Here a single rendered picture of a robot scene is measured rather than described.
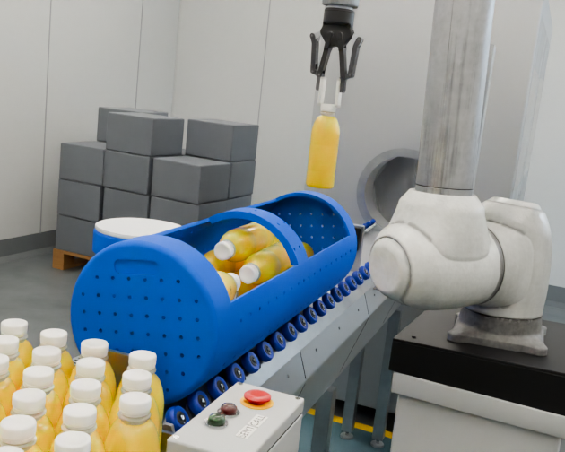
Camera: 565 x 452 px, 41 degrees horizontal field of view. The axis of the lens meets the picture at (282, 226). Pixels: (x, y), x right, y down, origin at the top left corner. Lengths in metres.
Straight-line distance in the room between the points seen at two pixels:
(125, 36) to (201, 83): 0.94
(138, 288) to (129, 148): 3.99
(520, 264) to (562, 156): 4.87
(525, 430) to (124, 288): 0.75
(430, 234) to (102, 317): 0.57
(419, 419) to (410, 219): 0.40
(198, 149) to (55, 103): 1.33
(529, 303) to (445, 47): 0.50
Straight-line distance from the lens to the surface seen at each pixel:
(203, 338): 1.23
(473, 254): 1.32
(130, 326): 1.29
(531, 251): 1.44
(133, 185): 5.22
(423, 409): 1.47
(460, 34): 1.31
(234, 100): 7.11
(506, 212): 1.44
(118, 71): 6.74
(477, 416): 1.45
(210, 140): 5.34
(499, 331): 1.47
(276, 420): 0.96
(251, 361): 1.50
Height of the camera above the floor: 1.51
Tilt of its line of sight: 11 degrees down
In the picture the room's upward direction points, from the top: 6 degrees clockwise
